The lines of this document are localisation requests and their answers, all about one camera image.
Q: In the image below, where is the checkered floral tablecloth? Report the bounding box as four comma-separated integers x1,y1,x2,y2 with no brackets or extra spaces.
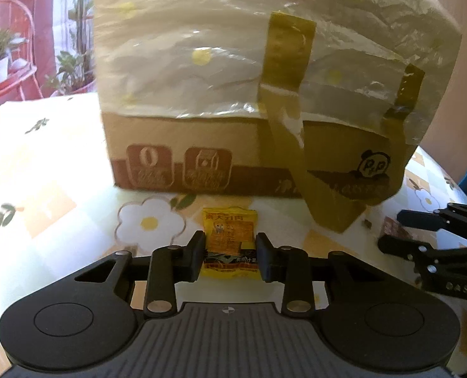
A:
0,92,467,378

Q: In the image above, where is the wooden panel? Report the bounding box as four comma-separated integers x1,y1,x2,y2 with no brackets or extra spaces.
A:
426,0,467,150

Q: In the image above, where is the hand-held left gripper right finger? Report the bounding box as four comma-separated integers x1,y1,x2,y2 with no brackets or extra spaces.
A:
255,232,388,318

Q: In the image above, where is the small yellow snack packet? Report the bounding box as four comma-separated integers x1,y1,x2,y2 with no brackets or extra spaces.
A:
202,207,262,280

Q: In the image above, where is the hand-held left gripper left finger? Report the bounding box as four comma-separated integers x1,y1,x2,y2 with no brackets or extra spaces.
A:
73,230,206,318

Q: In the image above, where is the cardboard box with plastic liner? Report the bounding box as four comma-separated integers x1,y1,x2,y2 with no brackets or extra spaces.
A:
93,0,463,234

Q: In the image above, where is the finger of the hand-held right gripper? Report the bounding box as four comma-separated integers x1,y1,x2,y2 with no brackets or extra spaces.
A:
397,209,446,231
377,235,429,264

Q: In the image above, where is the printed backdrop cloth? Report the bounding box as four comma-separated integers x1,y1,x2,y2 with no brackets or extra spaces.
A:
0,0,100,121

